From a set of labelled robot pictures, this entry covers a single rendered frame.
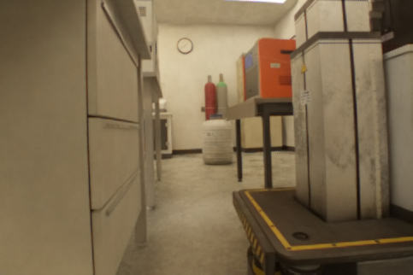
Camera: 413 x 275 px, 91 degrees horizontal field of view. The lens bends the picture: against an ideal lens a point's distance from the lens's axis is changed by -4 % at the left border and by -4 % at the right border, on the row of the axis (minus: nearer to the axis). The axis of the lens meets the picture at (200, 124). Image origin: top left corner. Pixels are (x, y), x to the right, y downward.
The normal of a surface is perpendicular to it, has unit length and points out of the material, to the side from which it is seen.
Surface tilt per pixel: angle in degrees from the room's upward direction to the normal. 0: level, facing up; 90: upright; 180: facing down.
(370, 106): 90
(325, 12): 90
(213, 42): 90
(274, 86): 90
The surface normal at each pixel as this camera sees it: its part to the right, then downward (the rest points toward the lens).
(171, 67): 0.13, -0.03
